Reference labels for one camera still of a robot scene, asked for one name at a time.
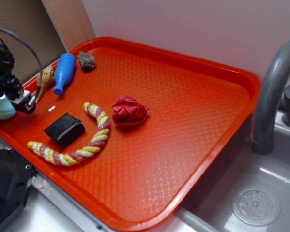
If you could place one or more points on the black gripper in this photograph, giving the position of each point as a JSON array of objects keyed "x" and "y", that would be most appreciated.
[{"x": 10, "y": 86}]

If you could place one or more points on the green textured ball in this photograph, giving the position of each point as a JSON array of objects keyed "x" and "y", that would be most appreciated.
[{"x": 7, "y": 111}]

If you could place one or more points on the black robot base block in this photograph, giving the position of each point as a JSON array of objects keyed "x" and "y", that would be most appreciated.
[{"x": 15, "y": 180}]

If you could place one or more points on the red crumpled paper ball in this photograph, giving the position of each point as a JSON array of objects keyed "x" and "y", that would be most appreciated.
[{"x": 127, "y": 111}]

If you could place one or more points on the tan spiral seashell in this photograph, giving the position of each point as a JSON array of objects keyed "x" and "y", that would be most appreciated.
[{"x": 45, "y": 81}]

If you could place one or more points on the black folded pouch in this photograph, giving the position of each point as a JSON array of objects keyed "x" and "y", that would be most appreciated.
[{"x": 65, "y": 130}]

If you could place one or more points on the blue plastic bottle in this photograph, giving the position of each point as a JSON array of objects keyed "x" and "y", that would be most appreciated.
[{"x": 64, "y": 72}]

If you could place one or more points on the grey brown rock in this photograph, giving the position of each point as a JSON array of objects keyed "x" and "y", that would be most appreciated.
[{"x": 86, "y": 60}]

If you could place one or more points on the brown cardboard panel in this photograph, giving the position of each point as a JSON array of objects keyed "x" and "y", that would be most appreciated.
[{"x": 49, "y": 27}]

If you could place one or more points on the orange plastic tray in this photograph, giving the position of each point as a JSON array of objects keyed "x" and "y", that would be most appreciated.
[{"x": 143, "y": 172}]

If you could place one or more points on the grey curved faucet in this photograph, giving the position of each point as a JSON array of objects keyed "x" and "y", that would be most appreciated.
[{"x": 270, "y": 100}]

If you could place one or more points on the grey sink basin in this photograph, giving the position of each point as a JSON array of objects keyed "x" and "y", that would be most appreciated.
[{"x": 208, "y": 208}]

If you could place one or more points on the round sink drain cover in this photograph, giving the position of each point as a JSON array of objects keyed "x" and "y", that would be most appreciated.
[{"x": 256, "y": 205}]

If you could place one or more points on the multicolour braided rope toy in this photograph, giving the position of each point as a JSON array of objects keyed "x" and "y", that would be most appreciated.
[{"x": 92, "y": 148}]

